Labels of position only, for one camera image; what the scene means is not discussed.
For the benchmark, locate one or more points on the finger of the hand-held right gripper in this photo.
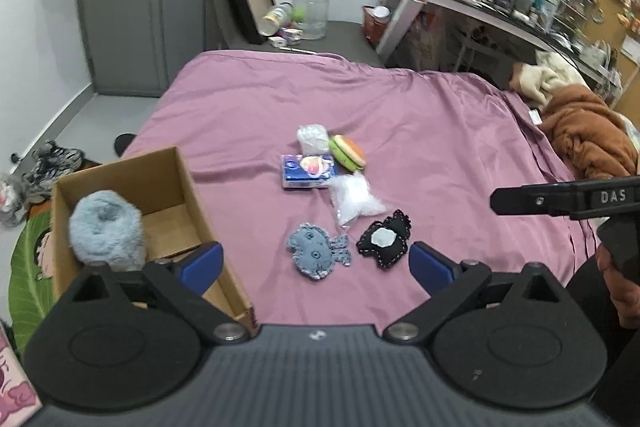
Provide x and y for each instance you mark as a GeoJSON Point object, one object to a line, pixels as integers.
{"type": "Point", "coordinates": [525, 201]}

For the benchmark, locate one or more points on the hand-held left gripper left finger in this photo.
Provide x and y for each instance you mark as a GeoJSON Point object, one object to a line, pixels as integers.
{"type": "Point", "coordinates": [202, 264]}

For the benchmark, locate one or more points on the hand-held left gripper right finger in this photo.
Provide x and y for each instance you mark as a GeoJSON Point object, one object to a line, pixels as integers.
{"type": "Point", "coordinates": [430, 267]}

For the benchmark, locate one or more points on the black stitched plush white patch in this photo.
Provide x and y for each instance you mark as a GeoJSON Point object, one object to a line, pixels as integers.
{"type": "Point", "coordinates": [382, 239]}

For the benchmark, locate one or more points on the brown cardboard box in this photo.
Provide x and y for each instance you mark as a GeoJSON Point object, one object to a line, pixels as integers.
{"type": "Point", "coordinates": [165, 187]}

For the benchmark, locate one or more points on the denim fish plush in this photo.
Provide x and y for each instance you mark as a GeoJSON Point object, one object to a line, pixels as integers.
{"type": "Point", "coordinates": [312, 252]}

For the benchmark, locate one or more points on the blue tissue packet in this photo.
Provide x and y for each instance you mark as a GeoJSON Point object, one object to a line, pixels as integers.
{"type": "Point", "coordinates": [300, 174]}

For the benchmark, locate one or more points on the hamburger plush toy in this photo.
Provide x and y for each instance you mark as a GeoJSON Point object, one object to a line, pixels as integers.
{"type": "Point", "coordinates": [348, 152]}

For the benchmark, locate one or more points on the white package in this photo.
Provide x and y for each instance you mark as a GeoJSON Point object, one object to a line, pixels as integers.
{"type": "Point", "coordinates": [313, 139]}

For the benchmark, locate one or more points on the person's right hand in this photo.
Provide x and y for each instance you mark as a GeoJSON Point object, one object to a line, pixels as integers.
{"type": "Point", "coordinates": [622, 297]}

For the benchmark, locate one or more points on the person's black clothing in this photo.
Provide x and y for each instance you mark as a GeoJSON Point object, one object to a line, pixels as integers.
{"type": "Point", "coordinates": [587, 307]}

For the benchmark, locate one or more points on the brown fleece blanket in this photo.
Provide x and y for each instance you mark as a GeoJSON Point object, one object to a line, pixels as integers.
{"type": "Point", "coordinates": [585, 127]}

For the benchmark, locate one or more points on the fluffy grey-blue plush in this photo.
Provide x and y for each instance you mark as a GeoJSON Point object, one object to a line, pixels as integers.
{"type": "Point", "coordinates": [105, 227]}

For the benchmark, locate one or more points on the purple bed sheet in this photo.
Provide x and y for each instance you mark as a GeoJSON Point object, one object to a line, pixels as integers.
{"type": "Point", "coordinates": [425, 127]}

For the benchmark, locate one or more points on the black slipper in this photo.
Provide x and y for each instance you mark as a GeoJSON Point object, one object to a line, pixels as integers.
{"type": "Point", "coordinates": [124, 143]}

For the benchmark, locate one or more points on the green leaf cartoon mat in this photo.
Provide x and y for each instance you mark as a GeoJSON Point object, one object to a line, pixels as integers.
{"type": "Point", "coordinates": [27, 267]}

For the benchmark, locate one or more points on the grey sneaker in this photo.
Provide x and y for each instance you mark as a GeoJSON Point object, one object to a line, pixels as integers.
{"type": "Point", "coordinates": [45, 182]}
{"type": "Point", "coordinates": [62, 156]}

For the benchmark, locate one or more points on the clear plastic bag with trash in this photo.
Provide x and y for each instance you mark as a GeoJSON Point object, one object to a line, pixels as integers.
{"type": "Point", "coordinates": [12, 202]}

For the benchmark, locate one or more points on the cork board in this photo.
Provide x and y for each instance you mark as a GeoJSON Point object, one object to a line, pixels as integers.
{"type": "Point", "coordinates": [622, 12]}

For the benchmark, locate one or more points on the black door stopper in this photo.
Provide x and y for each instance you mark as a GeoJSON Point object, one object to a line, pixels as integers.
{"type": "Point", "coordinates": [15, 155]}

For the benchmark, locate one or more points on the pink printed cushion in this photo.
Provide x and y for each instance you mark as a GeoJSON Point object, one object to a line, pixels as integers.
{"type": "Point", "coordinates": [15, 377]}

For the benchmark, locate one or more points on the red basket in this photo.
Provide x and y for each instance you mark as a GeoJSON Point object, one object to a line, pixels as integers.
{"type": "Point", "coordinates": [375, 24]}

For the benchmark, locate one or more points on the tin can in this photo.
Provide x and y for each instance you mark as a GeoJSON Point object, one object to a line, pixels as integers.
{"type": "Point", "coordinates": [275, 19]}

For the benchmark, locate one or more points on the grey wardrobe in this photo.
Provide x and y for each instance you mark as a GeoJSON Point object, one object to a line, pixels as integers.
{"type": "Point", "coordinates": [140, 7]}

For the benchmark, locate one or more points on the clear plastic water jug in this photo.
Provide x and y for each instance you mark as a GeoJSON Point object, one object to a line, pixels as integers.
{"type": "Point", "coordinates": [311, 7]}

